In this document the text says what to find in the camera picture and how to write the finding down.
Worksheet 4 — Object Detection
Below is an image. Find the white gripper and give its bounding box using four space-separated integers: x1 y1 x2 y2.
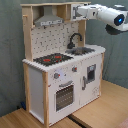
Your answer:
73 5 98 19

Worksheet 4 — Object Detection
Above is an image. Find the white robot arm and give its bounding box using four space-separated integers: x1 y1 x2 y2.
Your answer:
75 4 128 32

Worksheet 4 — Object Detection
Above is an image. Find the wooden toy kitchen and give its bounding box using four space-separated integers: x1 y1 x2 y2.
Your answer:
22 2 105 127

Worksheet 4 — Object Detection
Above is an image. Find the black toy faucet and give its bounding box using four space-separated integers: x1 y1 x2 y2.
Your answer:
67 33 82 49

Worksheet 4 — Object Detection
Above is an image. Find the grey range hood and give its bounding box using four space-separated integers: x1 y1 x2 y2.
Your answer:
35 6 63 27

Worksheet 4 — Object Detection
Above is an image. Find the grey toy sink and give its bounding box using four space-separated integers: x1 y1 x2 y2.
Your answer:
65 47 95 56

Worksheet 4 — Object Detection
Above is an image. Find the black toy stovetop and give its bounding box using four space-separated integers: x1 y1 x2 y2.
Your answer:
34 53 70 66

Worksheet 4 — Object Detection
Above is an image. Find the white dishwasher door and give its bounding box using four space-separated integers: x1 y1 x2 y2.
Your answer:
80 55 102 105

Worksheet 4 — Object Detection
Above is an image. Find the grey right stove knob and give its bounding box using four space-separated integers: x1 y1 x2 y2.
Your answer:
71 66 78 73

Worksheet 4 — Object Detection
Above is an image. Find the grey stove knob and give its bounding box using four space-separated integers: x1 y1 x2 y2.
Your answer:
54 73 60 79
71 66 78 73

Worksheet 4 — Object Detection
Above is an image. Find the grey left stove knob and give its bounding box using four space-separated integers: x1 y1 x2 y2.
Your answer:
54 73 60 79

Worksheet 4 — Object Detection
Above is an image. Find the white toy oven door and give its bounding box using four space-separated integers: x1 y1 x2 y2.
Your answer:
55 81 75 112

